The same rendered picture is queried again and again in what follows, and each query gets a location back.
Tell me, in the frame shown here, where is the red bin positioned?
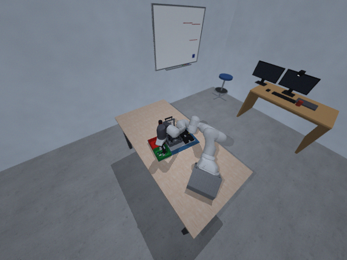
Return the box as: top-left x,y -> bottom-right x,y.
148,137 -> 159,150

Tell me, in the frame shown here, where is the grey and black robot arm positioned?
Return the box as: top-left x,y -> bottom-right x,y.
156,115 -> 227,176

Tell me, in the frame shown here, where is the green open bin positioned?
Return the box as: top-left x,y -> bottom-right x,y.
153,144 -> 172,161

